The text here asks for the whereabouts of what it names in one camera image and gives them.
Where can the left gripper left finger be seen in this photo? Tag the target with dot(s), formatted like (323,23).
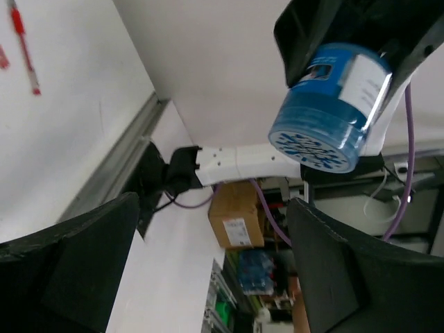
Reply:
(65,278)

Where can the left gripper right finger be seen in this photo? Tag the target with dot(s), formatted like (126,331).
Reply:
(354,282)

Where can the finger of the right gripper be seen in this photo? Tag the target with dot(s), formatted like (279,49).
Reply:
(407,32)
(298,32)

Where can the blue slime jar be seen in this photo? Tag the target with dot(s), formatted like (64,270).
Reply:
(327,116)

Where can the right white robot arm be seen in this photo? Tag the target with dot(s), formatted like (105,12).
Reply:
(194,167)

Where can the cardboard box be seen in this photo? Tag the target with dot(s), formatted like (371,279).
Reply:
(237,216)

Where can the red pen cap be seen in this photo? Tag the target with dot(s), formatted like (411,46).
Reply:
(4,62)

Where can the red pen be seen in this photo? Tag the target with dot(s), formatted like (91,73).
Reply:
(21,35)

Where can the aluminium frame rail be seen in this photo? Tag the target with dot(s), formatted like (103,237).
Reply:
(112,174)

